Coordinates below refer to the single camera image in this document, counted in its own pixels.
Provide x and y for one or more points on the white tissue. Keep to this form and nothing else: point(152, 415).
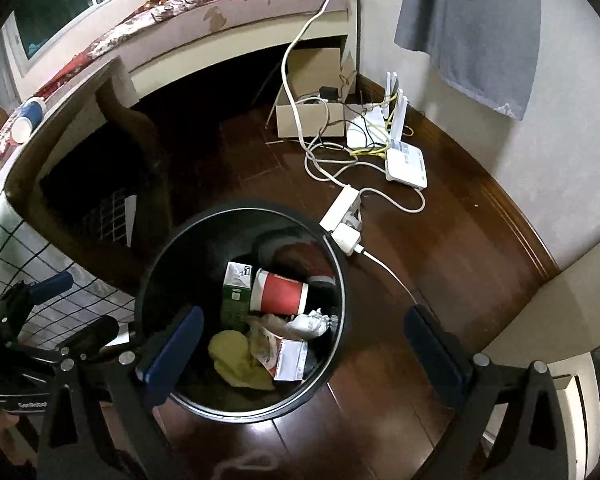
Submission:
point(310, 322)

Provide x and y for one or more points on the black trash bin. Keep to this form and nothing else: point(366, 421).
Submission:
point(180, 260)

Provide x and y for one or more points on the red paper cup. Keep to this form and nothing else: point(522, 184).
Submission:
point(280, 297)

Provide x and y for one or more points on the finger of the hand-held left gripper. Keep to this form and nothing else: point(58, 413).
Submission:
point(92, 335)
point(50, 287)

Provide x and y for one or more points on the window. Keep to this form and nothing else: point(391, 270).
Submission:
point(80, 5)

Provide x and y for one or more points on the bed with floral sheet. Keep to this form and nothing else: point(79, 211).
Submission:
point(195, 15)

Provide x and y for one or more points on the white charger plug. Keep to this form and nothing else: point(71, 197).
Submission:
point(347, 240)

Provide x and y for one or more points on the flat white router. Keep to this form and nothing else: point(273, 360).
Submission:
point(405, 162)

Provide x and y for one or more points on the black power adapter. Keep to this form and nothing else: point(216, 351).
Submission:
point(328, 92)

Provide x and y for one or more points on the grey hanging garment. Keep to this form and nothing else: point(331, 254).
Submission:
point(475, 30)

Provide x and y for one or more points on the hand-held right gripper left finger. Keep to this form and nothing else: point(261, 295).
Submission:
point(172, 355)

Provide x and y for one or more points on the wooden chair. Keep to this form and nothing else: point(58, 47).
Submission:
point(130, 160)

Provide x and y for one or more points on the green and white carton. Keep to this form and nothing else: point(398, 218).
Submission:
point(235, 295)

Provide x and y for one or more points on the small pink white box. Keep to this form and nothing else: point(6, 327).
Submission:
point(290, 360)

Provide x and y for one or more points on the white power strip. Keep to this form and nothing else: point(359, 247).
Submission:
point(339, 207)

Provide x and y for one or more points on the white router with antennas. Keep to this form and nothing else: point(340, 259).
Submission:
point(375, 120)

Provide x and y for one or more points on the blue paper cup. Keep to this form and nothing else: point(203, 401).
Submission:
point(27, 120)

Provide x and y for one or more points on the cardboard box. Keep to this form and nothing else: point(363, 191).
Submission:
point(310, 110)

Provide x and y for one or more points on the grey curtain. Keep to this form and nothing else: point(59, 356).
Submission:
point(0, 70)

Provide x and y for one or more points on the yellow cloth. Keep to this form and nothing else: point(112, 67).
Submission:
point(237, 365)

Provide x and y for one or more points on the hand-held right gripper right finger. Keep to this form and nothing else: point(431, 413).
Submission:
point(435, 355)

